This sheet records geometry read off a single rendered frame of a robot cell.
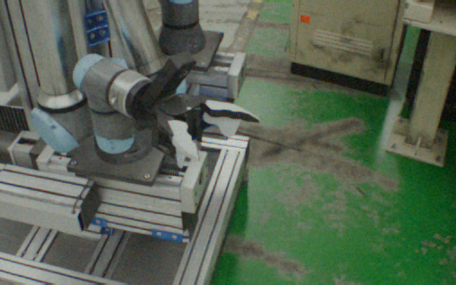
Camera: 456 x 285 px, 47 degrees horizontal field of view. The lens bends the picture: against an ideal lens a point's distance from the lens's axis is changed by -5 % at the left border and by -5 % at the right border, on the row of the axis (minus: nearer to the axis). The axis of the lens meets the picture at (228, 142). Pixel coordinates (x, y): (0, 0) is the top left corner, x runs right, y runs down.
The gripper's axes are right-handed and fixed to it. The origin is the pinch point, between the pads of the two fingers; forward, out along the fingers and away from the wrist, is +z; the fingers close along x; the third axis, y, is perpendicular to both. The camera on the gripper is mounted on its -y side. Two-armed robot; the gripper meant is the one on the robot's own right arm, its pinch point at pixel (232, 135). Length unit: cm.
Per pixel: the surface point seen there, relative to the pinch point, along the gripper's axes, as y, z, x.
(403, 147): 85, -13, -154
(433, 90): 53, -7, -154
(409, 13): 9, -12, -108
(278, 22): 78, -125, -216
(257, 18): 78, -138, -212
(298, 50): 67, -83, -169
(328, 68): 74, -67, -175
